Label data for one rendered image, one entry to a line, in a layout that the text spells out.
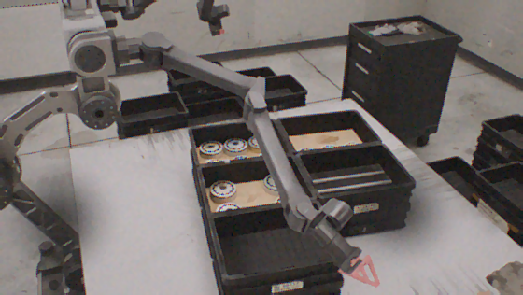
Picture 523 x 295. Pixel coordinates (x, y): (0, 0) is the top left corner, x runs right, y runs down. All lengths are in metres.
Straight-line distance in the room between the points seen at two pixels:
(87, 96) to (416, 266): 1.38
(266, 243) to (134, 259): 0.51
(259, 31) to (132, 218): 3.47
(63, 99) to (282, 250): 1.02
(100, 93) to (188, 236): 0.64
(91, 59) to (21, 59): 3.22
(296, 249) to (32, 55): 3.54
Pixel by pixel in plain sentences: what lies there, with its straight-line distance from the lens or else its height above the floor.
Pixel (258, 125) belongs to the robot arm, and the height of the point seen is 1.33.
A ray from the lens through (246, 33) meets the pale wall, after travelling 5.20.
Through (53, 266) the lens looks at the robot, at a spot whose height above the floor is 0.28.
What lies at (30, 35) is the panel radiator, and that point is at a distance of 4.74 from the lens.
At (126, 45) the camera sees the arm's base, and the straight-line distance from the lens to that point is 1.63.
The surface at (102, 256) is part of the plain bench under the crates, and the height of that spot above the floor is 0.70.
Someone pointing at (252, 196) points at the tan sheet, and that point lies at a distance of 1.96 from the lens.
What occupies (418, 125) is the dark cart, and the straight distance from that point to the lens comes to 3.80.
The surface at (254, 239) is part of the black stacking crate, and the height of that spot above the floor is 0.83.
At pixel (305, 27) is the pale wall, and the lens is 5.46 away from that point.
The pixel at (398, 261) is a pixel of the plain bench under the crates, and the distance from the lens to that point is 1.96.
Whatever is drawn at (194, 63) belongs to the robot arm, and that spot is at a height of 1.43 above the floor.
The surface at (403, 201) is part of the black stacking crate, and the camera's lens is 2.00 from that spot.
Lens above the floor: 2.06
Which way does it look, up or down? 33 degrees down
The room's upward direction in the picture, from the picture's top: 1 degrees clockwise
